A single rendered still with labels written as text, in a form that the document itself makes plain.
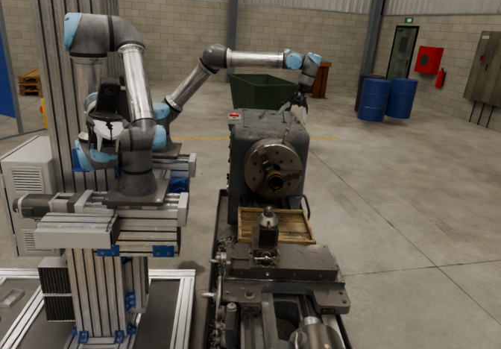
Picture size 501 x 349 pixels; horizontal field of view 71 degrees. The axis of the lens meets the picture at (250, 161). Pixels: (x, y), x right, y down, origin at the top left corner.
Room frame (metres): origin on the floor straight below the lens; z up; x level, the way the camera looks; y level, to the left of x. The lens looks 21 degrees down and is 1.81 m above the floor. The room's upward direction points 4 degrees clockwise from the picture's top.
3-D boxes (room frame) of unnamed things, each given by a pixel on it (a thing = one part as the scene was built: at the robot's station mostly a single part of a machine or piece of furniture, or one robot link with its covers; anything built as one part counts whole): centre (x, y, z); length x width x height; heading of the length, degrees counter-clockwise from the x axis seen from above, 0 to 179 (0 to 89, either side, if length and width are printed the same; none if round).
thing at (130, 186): (1.27, 0.44, 1.21); 0.15 x 0.15 x 0.10
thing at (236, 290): (1.11, -0.16, 0.90); 0.47 x 0.30 x 0.06; 93
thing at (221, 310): (1.11, 0.06, 0.75); 0.27 x 0.10 x 0.23; 3
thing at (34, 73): (8.27, 4.95, 0.22); 1.25 x 0.86 x 0.44; 17
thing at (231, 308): (0.97, 0.03, 0.84); 0.04 x 0.04 x 0.10; 3
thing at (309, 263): (1.16, -0.14, 0.95); 0.43 x 0.17 x 0.05; 93
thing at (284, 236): (1.51, -0.14, 0.89); 0.36 x 0.30 x 0.04; 93
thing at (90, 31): (1.21, 0.56, 1.54); 0.15 x 0.12 x 0.55; 117
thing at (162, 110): (1.77, 0.50, 1.33); 0.13 x 0.12 x 0.14; 177
